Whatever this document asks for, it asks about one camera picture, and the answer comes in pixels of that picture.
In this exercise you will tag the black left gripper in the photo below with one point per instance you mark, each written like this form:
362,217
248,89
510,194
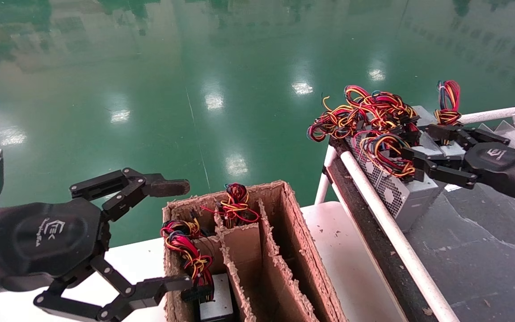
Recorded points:
52,237

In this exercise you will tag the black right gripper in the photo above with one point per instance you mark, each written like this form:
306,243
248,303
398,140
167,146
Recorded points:
508,167

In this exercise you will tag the corrugated cardboard divider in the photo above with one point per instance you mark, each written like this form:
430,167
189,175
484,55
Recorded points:
280,277
239,250

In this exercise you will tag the long white rack pipe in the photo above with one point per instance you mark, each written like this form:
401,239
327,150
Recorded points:
396,237

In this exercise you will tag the short white rack leg pipe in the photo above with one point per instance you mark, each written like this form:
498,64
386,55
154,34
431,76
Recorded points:
324,181

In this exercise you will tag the brown cardboard box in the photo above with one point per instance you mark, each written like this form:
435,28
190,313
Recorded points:
304,255

